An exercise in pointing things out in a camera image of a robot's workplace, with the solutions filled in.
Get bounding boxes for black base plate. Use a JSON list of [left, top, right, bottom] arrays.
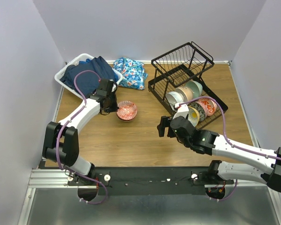
[[66, 166, 234, 196]]

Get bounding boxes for navy blue clothes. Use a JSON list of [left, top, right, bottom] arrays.
[[61, 56, 118, 97]]

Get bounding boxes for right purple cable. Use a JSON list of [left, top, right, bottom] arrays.
[[177, 96, 281, 202]]

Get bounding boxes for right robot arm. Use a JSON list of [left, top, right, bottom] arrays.
[[158, 116, 281, 193]]

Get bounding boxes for pink and black bowl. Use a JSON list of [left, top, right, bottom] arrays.
[[190, 101, 207, 122]]

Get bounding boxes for white ribbed bowl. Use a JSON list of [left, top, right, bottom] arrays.
[[165, 91, 184, 111]]

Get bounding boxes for aluminium frame rail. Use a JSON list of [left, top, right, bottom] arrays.
[[28, 167, 71, 188]]

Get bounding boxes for white laundry basket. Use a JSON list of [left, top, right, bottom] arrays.
[[54, 53, 124, 99]]

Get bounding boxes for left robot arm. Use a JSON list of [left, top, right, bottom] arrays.
[[43, 79, 171, 185]]

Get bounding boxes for mint green bowl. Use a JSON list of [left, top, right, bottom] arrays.
[[185, 81, 203, 99]]

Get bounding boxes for yellow sun patterned bowl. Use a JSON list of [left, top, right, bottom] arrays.
[[188, 106, 200, 127]]

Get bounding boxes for orange white floral bowl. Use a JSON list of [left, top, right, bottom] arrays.
[[199, 97, 217, 116]]

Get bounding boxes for beige bowl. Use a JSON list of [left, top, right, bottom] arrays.
[[175, 86, 193, 102]]

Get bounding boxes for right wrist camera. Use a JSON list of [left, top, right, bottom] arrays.
[[173, 103, 189, 119]]

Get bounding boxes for black wire dish rack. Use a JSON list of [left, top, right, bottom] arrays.
[[148, 42, 228, 116]]

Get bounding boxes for blue floral cloth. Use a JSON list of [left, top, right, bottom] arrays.
[[113, 57, 148, 90]]

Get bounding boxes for blue white patterned bowl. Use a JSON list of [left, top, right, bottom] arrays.
[[116, 101, 138, 117]]

